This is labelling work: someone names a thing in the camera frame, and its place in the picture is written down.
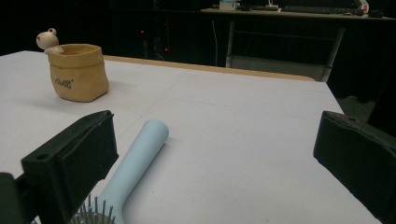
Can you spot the white table cover sheet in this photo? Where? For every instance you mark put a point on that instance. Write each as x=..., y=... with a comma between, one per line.
x=224, y=130

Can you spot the light blue hairbrush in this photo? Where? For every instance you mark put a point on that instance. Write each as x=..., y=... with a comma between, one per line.
x=137, y=155

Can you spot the small white box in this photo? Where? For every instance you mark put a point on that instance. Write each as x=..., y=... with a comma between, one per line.
x=228, y=5

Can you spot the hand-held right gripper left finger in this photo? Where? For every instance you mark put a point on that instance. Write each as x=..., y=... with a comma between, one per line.
x=77, y=146

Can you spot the tan pot with bear figurine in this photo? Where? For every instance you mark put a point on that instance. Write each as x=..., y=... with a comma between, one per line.
x=79, y=74

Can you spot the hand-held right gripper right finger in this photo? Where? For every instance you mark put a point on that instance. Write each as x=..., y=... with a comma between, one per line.
x=358, y=155

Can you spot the white metal frame desk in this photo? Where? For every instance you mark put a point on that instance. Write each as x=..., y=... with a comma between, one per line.
x=311, y=16

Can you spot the black keyboard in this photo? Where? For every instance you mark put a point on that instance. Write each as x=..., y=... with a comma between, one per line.
x=320, y=10

